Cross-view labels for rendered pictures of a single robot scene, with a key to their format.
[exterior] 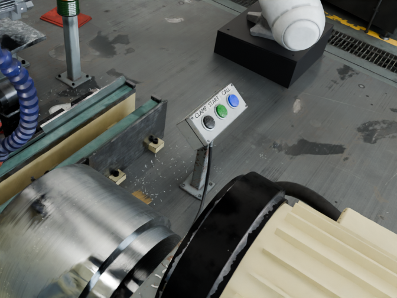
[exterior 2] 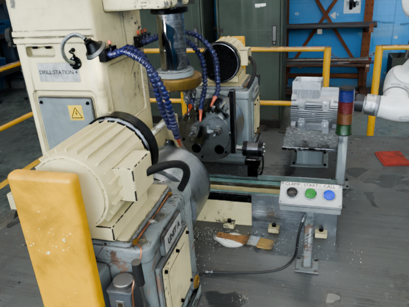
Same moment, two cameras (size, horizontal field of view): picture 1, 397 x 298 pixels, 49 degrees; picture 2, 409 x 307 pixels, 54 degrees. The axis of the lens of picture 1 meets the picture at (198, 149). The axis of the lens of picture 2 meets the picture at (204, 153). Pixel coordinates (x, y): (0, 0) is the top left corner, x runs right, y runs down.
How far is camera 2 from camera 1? 99 cm
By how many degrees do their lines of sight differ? 67
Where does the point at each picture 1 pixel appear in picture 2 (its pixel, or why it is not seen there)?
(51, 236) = not seen: hidden behind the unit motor
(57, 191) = (166, 150)
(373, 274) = (95, 139)
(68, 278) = not seen: hidden behind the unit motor
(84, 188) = (173, 155)
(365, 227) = (137, 155)
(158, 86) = (387, 215)
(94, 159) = (256, 199)
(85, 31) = (392, 169)
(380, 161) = not seen: outside the picture
